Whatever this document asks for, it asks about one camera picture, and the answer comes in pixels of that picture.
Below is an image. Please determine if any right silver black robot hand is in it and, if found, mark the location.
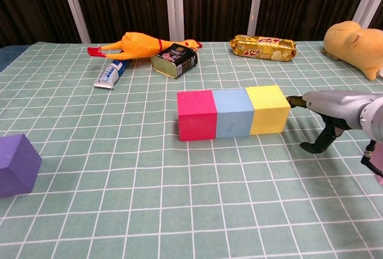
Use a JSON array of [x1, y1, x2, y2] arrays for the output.
[[285, 90, 383, 154]]

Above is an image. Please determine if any yellow foam cube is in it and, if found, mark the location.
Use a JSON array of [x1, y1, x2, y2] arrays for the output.
[[245, 85, 291, 136]]

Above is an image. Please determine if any blue foam cube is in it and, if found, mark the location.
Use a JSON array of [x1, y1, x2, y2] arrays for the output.
[[211, 89, 255, 139]]

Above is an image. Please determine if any red foam cube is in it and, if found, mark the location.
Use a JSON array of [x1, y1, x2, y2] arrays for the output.
[[177, 90, 218, 142]]

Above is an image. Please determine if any purple foam cube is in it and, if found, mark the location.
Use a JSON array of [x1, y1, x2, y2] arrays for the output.
[[0, 133, 42, 199]]

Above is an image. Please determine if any yellow plush animal toy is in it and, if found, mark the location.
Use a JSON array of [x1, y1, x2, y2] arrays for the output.
[[321, 21, 383, 81]]

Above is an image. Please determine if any gold biscuit packet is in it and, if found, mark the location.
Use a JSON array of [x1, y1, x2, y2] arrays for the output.
[[229, 34, 298, 62]]

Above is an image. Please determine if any black rectangular tin can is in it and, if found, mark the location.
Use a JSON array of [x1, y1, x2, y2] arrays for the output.
[[150, 43, 199, 80]]

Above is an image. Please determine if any green checkered tablecloth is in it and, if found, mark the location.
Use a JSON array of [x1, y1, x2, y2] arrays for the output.
[[0, 41, 383, 259]]

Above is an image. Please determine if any orange rubber chicken toy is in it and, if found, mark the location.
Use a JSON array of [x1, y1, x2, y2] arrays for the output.
[[87, 32, 203, 61]]

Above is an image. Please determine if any white blue toothpaste tube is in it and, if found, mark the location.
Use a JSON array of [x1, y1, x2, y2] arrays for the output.
[[93, 59, 133, 90]]

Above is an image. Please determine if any black pleated curtain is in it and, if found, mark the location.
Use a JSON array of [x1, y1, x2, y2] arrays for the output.
[[0, 0, 383, 47]]

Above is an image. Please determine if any dark blue table pad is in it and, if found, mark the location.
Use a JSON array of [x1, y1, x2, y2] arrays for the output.
[[0, 42, 39, 73]]

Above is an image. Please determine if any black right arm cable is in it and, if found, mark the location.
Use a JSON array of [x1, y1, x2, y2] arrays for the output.
[[360, 139, 383, 179]]

